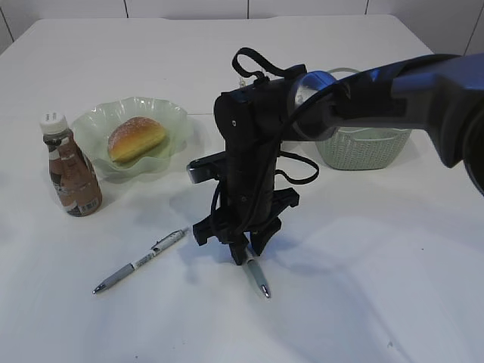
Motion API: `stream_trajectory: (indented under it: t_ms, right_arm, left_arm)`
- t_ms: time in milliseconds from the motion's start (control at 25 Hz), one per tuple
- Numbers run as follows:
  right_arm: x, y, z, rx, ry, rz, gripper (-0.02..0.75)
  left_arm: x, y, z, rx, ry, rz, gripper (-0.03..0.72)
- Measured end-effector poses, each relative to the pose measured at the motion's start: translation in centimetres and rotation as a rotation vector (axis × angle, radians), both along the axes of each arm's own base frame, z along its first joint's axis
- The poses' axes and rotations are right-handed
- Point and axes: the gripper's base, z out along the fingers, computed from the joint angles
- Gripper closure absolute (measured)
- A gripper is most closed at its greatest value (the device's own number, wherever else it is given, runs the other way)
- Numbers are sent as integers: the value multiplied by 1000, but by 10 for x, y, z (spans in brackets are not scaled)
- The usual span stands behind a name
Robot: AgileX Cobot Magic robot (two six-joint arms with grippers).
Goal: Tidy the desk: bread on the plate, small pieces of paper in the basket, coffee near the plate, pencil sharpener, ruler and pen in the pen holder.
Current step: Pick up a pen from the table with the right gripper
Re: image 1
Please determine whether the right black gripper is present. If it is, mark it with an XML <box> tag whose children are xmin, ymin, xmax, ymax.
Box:
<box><xmin>191</xmin><ymin>187</ymin><xmax>301</xmax><ymax>266</ymax></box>

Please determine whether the blue grip pen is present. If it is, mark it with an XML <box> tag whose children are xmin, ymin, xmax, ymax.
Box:
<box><xmin>245</xmin><ymin>247</ymin><xmax>271</xmax><ymax>299</ymax></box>

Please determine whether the grey grip pen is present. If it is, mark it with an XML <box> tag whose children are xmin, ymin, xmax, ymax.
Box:
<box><xmin>92</xmin><ymin>228</ymin><xmax>188</xmax><ymax>295</ymax></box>

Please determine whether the sugared bread roll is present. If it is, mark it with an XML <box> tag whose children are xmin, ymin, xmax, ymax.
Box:
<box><xmin>107</xmin><ymin>116</ymin><xmax>167</xmax><ymax>163</ymax></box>

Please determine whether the brown coffee drink bottle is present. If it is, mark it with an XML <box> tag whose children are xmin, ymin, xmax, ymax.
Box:
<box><xmin>39</xmin><ymin>112</ymin><xmax>102</xmax><ymax>217</ymax></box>

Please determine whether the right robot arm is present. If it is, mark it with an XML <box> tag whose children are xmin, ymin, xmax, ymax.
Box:
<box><xmin>188</xmin><ymin>48</ymin><xmax>483</xmax><ymax>265</ymax></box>

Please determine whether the green plastic basket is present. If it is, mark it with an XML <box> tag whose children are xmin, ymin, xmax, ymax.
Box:
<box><xmin>313</xmin><ymin>67</ymin><xmax>413</xmax><ymax>172</ymax></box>

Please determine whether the green wavy glass plate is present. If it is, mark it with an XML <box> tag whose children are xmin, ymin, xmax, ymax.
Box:
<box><xmin>71</xmin><ymin>96</ymin><xmax>193</xmax><ymax>178</ymax></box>

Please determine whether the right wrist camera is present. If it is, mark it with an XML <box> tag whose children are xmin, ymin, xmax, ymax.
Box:
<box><xmin>186</xmin><ymin>151</ymin><xmax>227</xmax><ymax>184</ymax></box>

